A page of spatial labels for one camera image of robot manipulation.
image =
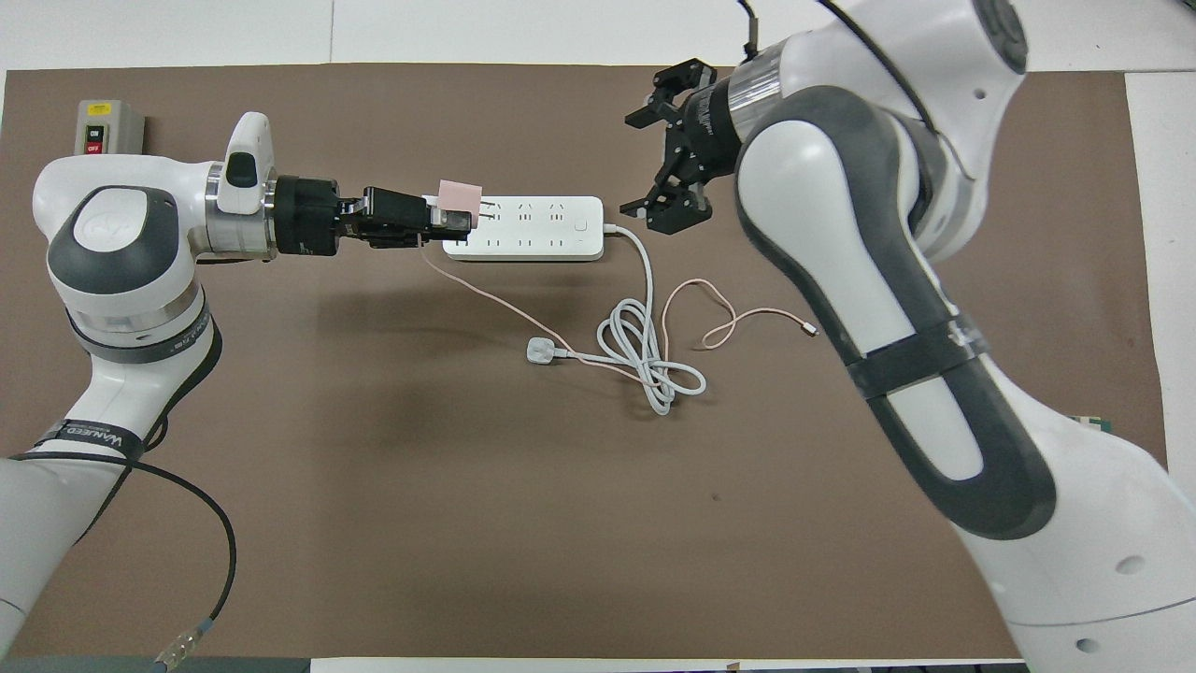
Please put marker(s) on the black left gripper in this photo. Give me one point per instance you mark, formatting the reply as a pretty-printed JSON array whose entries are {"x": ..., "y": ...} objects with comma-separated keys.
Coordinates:
[{"x": 308, "y": 215}]

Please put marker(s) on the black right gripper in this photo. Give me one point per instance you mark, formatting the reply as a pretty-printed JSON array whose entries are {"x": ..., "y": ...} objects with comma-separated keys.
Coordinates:
[{"x": 710, "y": 131}]

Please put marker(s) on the pink charger block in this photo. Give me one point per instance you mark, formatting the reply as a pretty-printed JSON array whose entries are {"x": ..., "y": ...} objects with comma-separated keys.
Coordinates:
[{"x": 460, "y": 196}]

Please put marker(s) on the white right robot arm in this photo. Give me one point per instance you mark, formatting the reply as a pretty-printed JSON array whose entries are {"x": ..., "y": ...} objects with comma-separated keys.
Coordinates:
[{"x": 934, "y": 187}]

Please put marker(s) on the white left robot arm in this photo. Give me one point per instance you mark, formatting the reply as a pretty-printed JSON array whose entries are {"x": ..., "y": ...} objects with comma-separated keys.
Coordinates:
[{"x": 112, "y": 280}]

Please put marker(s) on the white power strip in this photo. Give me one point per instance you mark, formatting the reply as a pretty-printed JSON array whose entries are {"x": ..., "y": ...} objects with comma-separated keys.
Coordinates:
[{"x": 542, "y": 234}]

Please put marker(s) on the brown table mat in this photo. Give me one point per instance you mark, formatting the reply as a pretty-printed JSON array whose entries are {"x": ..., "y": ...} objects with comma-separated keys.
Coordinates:
[{"x": 467, "y": 514}]

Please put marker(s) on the grey on-off switch box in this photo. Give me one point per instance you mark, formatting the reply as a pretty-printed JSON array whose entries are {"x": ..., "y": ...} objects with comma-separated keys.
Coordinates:
[{"x": 107, "y": 121}]

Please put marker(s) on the green knife switch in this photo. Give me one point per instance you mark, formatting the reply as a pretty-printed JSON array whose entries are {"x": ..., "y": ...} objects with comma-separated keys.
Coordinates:
[{"x": 1095, "y": 425}]

